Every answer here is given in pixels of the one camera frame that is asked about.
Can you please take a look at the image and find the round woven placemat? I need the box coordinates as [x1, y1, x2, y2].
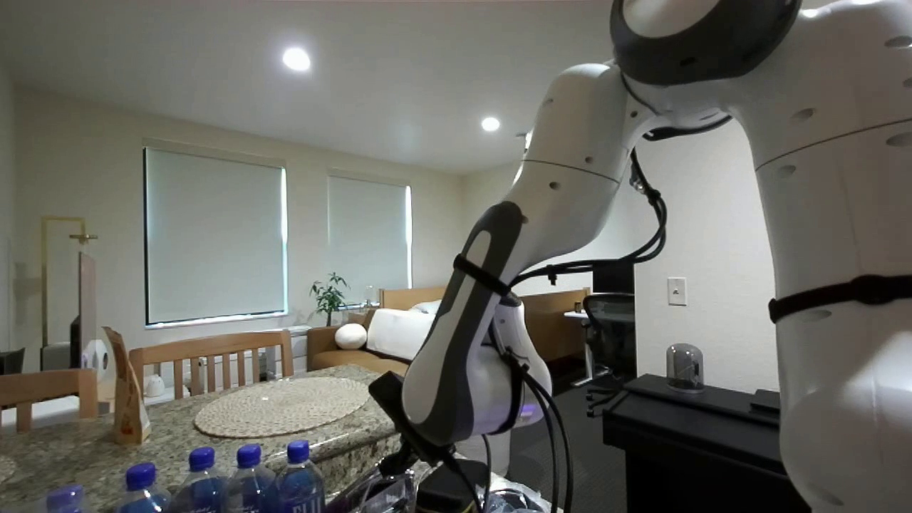
[190, 375, 372, 438]

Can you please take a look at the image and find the large round ceiling light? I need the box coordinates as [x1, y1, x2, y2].
[279, 42, 314, 77]

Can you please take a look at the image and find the wooden sofa frame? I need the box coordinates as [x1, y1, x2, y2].
[305, 285, 449, 372]

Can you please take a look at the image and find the white cushion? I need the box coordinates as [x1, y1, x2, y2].
[365, 300, 445, 365]

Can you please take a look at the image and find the large window with white blind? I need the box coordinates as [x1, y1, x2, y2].
[141, 144, 291, 327]

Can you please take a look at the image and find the tan wooden stand piece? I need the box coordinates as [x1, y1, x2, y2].
[98, 324, 153, 446]

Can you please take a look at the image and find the narrow window with white blind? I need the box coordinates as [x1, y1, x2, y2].
[325, 174, 413, 305]

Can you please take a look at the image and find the green potted plant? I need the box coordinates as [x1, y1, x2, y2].
[309, 271, 349, 331]

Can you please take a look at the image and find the black cabinet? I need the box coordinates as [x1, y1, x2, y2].
[600, 372, 808, 513]

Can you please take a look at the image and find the black wrist mount bar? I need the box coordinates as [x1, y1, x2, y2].
[366, 369, 449, 465]

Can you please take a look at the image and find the Fiji water bottle blue cap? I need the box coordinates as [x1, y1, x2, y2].
[274, 435, 328, 513]
[174, 445, 229, 513]
[117, 462, 168, 513]
[43, 483, 87, 513]
[225, 441, 279, 513]

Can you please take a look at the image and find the black strap around arm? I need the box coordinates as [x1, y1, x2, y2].
[765, 271, 912, 324]

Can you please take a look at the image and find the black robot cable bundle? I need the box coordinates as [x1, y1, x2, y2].
[492, 150, 670, 513]

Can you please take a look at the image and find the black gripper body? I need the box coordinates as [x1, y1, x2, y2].
[416, 462, 476, 513]

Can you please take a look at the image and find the clear glass jar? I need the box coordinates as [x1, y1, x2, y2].
[663, 342, 707, 389]

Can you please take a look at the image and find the short wooden chair back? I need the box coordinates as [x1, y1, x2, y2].
[0, 367, 98, 435]

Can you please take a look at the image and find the long wooden slatted chair back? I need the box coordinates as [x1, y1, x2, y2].
[125, 327, 295, 402]

